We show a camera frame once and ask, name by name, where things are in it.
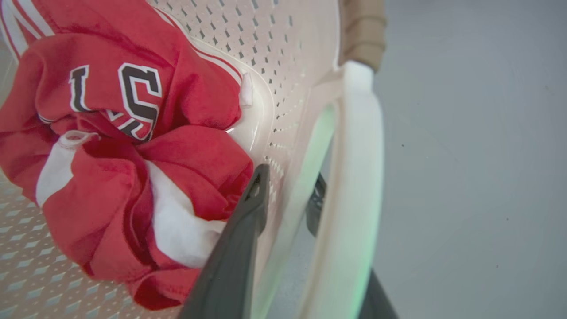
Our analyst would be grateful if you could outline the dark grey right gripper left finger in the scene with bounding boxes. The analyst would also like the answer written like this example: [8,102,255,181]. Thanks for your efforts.
[178,164,271,319]

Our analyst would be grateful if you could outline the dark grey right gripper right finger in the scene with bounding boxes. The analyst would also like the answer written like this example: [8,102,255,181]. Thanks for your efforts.
[305,173,398,319]

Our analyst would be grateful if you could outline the white perforated plastic laundry basket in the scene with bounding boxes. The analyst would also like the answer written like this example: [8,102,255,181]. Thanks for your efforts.
[0,0,385,319]

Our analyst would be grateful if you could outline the red and white jersey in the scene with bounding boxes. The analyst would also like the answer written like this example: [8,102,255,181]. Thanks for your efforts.
[0,0,254,311]

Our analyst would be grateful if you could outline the beige padded object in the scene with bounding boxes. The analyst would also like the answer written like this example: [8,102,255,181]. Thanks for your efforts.
[339,0,387,73]

